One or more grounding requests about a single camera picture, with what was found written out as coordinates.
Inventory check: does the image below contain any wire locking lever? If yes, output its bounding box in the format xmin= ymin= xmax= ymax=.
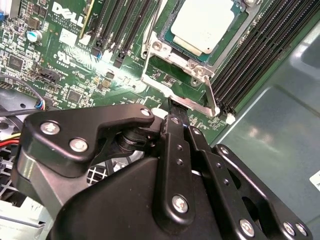
xmin=142 ymin=0 xmax=164 ymax=60

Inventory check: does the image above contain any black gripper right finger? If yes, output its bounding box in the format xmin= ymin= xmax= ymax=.
xmin=187 ymin=126 xmax=315 ymax=240

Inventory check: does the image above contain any silver CPU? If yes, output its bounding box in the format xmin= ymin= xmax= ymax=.
xmin=159 ymin=0 xmax=249 ymax=64

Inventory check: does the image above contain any metal socket cover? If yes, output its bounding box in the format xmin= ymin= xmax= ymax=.
xmin=140 ymin=41 xmax=221 ymax=118

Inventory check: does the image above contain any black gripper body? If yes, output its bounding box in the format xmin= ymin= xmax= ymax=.
xmin=51 ymin=157 xmax=233 ymax=240

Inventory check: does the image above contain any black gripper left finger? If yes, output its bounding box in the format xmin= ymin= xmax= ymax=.
xmin=11 ymin=98 xmax=198 ymax=235

